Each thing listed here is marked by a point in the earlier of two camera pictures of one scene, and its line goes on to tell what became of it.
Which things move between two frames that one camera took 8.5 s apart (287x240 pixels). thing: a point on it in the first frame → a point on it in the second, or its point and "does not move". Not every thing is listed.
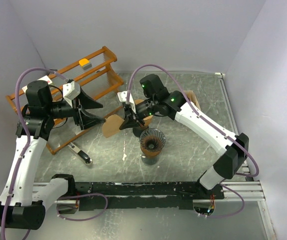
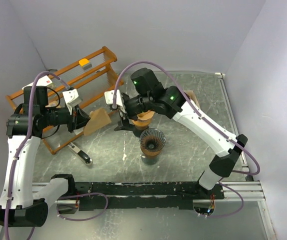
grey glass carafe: x=150 y=160 does not move
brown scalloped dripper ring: x=149 y=153 does not move
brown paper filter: x=112 y=125 → x=99 y=119
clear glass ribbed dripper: x=152 y=139 does not move
